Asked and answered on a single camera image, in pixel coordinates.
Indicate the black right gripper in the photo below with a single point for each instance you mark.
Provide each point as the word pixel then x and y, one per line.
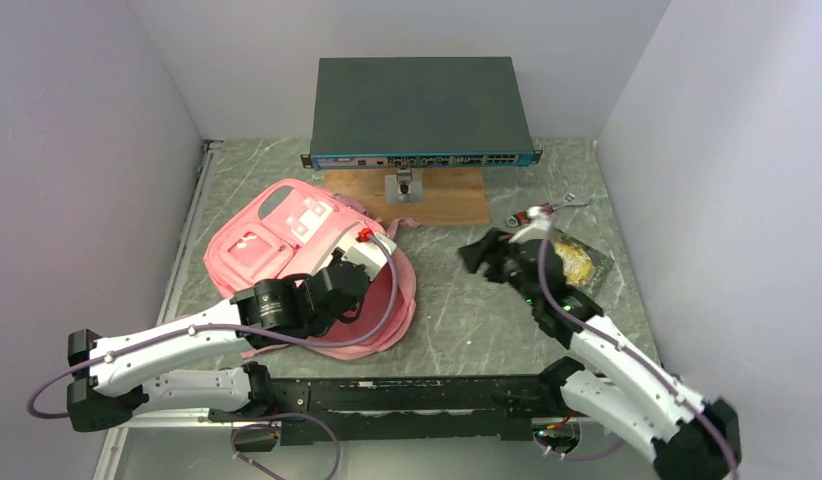
pixel 474 254

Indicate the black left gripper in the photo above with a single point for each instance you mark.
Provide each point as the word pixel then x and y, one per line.
pixel 336 255

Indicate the pink school backpack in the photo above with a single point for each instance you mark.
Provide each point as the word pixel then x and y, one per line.
pixel 294 227

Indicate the dark glossy book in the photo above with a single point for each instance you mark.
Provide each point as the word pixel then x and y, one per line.
pixel 584 266

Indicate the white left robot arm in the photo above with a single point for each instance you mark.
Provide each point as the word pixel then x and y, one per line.
pixel 118 378

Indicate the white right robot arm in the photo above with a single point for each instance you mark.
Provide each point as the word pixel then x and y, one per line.
pixel 604 376

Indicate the brown wooden board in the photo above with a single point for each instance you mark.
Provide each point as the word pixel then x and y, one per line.
pixel 452 196

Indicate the grey metal switch stand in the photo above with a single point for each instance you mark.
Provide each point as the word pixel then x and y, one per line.
pixel 404 186

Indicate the red handled adjustable wrench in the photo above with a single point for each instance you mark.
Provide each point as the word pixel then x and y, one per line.
pixel 522 217

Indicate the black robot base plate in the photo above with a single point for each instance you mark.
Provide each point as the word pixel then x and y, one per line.
pixel 506 407

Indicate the aluminium frame rail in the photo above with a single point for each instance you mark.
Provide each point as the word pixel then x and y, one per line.
pixel 203 177

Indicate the dark grey network switch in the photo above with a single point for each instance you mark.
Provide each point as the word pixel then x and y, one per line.
pixel 418 112

